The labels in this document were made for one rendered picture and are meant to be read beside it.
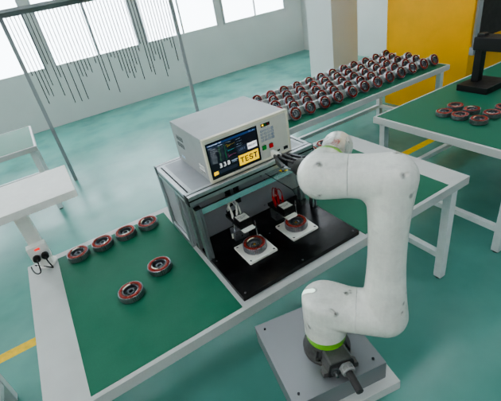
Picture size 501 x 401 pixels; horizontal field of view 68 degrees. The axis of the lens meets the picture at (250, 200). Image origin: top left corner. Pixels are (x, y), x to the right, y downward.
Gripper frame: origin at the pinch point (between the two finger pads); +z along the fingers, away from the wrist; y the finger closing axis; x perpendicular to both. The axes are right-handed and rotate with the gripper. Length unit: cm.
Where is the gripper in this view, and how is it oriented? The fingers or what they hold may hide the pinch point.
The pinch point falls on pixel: (276, 154)
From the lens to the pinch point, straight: 165.8
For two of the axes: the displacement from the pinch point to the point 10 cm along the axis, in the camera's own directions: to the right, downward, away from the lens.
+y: 8.4, -4.0, 3.7
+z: -5.2, -3.7, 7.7
